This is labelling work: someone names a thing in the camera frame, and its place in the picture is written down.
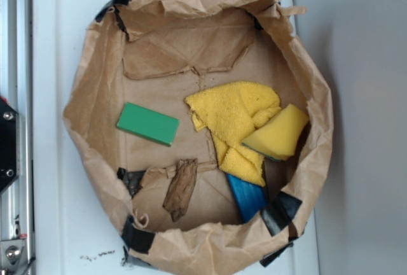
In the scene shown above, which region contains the brown wood chip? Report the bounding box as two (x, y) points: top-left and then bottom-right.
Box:
(163, 159), (198, 222)

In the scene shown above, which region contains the brown paper bag bin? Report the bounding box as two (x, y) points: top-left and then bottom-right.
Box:
(63, 0), (334, 274)

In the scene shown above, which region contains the yellow microfiber cloth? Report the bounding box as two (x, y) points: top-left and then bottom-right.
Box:
(184, 81), (281, 187)

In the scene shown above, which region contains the green rectangular block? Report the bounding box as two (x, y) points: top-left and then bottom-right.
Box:
(116, 102), (179, 146)

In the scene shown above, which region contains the yellow sponge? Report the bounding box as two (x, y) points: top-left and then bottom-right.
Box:
(242, 104), (310, 160)

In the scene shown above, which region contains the blue wooden block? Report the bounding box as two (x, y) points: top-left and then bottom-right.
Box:
(226, 174), (267, 223)

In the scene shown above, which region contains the white tray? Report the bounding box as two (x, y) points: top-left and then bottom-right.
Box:
(31, 0), (321, 275)

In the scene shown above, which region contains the metal rail frame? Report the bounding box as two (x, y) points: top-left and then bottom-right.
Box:
(1, 0), (36, 274)

